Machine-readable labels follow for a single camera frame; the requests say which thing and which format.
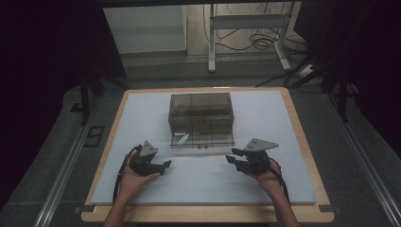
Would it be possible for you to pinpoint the person's left hand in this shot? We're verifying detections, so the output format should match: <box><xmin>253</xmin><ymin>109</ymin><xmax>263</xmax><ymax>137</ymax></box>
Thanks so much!
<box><xmin>119</xmin><ymin>150</ymin><xmax>162</xmax><ymax>201</ymax></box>

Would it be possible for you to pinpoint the white foam board mat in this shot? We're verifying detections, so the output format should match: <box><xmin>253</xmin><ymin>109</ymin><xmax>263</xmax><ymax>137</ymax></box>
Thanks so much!
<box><xmin>90</xmin><ymin>90</ymin><xmax>318</xmax><ymax>206</ymax></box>

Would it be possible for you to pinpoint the white metal desk frame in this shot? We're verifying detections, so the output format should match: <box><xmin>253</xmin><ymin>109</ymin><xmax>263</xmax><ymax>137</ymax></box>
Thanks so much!
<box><xmin>207</xmin><ymin>3</ymin><xmax>292</xmax><ymax>74</ymax></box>

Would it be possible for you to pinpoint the black stand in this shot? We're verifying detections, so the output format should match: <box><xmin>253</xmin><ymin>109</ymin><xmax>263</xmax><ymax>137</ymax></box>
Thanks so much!
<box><xmin>283</xmin><ymin>55</ymin><xmax>361</xmax><ymax>124</ymax></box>
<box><xmin>70</xmin><ymin>70</ymin><xmax>131</xmax><ymax>127</ymax></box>

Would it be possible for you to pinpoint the wooden table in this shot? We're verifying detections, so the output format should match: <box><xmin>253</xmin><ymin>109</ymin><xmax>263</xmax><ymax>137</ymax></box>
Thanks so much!
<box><xmin>80</xmin><ymin>86</ymin><xmax>336</xmax><ymax>224</ymax></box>

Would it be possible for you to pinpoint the small clear blue tube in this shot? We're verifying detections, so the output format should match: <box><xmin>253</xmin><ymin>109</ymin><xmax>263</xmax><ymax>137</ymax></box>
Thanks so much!
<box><xmin>176</xmin><ymin>132</ymin><xmax>191</xmax><ymax>146</ymax></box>

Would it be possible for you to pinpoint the tangle of black floor cables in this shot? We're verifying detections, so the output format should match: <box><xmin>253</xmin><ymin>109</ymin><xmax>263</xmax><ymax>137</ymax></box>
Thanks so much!
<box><xmin>202</xmin><ymin>2</ymin><xmax>311</xmax><ymax>64</ymax></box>

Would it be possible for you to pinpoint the smoky plastic drawer cabinet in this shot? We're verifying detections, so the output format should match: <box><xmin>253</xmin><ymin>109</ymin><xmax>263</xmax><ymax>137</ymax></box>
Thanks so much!
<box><xmin>167</xmin><ymin>92</ymin><xmax>235</xmax><ymax>147</ymax></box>

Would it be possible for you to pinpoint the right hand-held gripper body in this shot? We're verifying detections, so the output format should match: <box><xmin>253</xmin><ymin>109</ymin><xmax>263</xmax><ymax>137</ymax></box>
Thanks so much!
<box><xmin>238</xmin><ymin>137</ymin><xmax>280</xmax><ymax>176</ymax></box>

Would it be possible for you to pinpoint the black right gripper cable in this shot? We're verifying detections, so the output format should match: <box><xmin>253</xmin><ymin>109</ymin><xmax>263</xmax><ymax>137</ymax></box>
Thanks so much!
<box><xmin>257</xmin><ymin>155</ymin><xmax>291</xmax><ymax>206</ymax></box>

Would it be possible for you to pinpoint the dark curtain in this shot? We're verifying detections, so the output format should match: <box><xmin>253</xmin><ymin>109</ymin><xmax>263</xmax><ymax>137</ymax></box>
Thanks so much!
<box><xmin>292</xmin><ymin>0</ymin><xmax>401</xmax><ymax>159</ymax></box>
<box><xmin>0</xmin><ymin>0</ymin><xmax>128</xmax><ymax>211</ymax></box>

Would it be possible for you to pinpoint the person's right hand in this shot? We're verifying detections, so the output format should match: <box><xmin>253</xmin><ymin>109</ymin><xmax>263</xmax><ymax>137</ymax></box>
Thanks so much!
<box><xmin>254</xmin><ymin>157</ymin><xmax>286</xmax><ymax>193</ymax></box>

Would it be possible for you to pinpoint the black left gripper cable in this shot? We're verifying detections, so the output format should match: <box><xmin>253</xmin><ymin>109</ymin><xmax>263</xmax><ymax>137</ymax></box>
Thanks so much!
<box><xmin>112</xmin><ymin>144</ymin><xmax>144</xmax><ymax>203</ymax></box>

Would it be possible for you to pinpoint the grey tape strip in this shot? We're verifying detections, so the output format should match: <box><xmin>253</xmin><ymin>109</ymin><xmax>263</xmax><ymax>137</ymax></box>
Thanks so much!
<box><xmin>74</xmin><ymin>204</ymin><xmax>96</xmax><ymax>216</ymax></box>
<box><xmin>318</xmin><ymin>203</ymin><xmax>342</xmax><ymax>214</ymax></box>

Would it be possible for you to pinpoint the white power strip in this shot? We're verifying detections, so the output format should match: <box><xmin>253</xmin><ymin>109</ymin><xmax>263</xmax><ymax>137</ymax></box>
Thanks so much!
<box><xmin>297</xmin><ymin>63</ymin><xmax>315</xmax><ymax>79</ymax></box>

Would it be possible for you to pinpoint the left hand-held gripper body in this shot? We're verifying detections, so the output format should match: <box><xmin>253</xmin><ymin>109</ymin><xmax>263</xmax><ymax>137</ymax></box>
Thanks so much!
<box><xmin>129</xmin><ymin>140</ymin><xmax>166</xmax><ymax>177</ymax></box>

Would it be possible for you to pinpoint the metal floor rail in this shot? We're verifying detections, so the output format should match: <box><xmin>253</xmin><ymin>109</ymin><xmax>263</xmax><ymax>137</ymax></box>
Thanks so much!
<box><xmin>323</xmin><ymin>92</ymin><xmax>401</xmax><ymax>227</ymax></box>
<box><xmin>32</xmin><ymin>94</ymin><xmax>102</xmax><ymax>227</ymax></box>

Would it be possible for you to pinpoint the white panel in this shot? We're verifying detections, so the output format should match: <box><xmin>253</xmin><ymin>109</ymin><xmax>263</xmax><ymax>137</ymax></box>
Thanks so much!
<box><xmin>102</xmin><ymin>5</ymin><xmax>188</xmax><ymax>55</ymax></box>

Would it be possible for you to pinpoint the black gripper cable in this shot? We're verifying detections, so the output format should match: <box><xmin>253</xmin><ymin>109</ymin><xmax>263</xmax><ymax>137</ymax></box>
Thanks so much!
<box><xmin>112</xmin><ymin>144</ymin><xmax>144</xmax><ymax>203</ymax></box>
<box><xmin>257</xmin><ymin>155</ymin><xmax>291</xmax><ymax>206</ymax></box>

